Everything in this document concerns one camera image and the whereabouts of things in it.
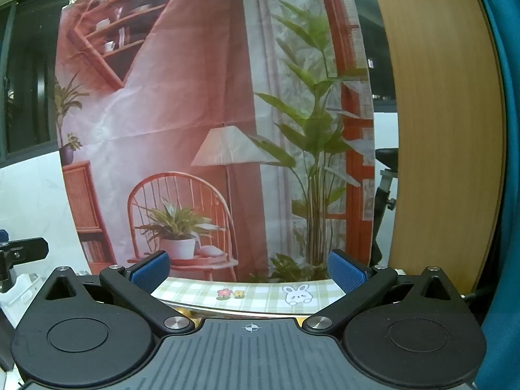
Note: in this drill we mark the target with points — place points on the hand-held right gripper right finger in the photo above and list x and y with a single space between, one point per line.
346 272

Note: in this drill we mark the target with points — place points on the teal cloth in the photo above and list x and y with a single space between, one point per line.
508 211

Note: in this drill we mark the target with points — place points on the printed room scene backdrop cloth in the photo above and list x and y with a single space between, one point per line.
183 109

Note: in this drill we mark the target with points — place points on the dark window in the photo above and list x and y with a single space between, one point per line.
32 89
380 48

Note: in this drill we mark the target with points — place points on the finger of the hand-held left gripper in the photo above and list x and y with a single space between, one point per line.
28 250

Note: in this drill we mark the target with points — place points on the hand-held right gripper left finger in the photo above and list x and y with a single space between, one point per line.
151 271

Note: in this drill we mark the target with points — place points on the yellow-green passion fruit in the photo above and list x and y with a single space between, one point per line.
187 314

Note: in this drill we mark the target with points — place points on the wooden board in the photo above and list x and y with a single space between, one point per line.
438 130

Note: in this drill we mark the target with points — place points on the white slotted basket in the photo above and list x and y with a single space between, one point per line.
24 292

